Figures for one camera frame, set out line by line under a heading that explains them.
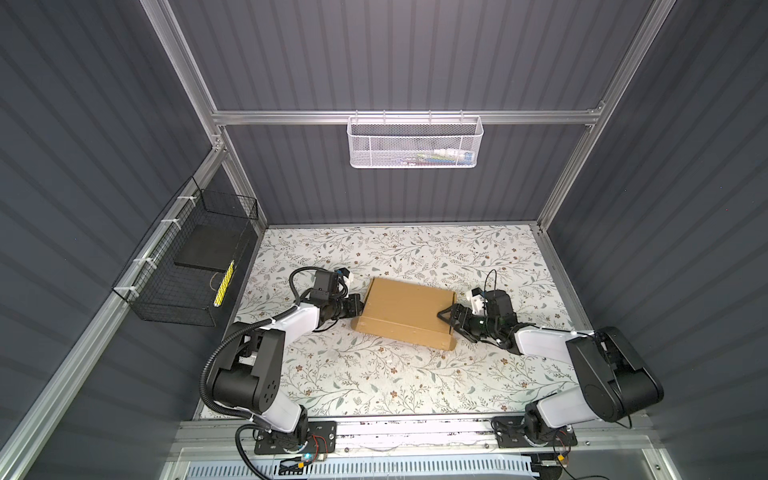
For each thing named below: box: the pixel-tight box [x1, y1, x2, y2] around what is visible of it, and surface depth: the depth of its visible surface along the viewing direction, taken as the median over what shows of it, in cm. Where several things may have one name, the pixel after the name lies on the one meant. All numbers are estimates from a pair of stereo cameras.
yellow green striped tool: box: [213, 260, 235, 308], surface depth 72 cm
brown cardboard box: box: [352, 277, 457, 351], surface depth 89 cm
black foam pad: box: [174, 223, 243, 273], surface depth 76 cm
